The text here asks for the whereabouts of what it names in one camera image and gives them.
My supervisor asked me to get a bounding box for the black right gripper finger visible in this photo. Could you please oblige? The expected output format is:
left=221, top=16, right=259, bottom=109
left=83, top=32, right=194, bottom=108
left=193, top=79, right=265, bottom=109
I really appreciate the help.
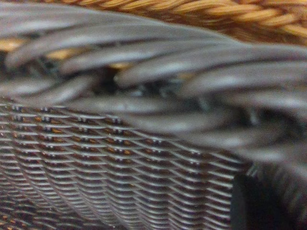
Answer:
left=229, top=171, right=307, bottom=230

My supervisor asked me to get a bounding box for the dark brown wicker basket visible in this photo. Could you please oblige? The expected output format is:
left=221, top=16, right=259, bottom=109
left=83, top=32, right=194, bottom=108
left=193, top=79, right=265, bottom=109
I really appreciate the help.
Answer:
left=0, top=0, right=307, bottom=230

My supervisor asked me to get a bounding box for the orange wicker basket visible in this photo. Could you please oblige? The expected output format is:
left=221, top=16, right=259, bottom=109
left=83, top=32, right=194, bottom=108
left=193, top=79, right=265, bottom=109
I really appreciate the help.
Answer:
left=0, top=0, right=307, bottom=70

